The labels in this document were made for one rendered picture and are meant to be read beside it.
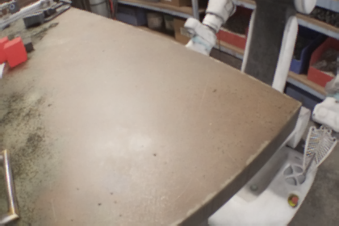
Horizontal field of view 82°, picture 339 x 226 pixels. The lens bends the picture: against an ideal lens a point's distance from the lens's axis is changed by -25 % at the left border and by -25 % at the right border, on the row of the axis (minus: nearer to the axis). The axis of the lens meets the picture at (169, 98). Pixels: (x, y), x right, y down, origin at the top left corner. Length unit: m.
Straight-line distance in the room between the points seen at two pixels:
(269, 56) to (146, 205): 0.51
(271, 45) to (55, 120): 0.51
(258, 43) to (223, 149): 0.44
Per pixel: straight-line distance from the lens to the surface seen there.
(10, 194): 0.27
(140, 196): 0.22
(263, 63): 0.65
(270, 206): 0.80
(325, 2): 1.26
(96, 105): 0.32
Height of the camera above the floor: 1.06
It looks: 38 degrees down
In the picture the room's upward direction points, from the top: 8 degrees counter-clockwise
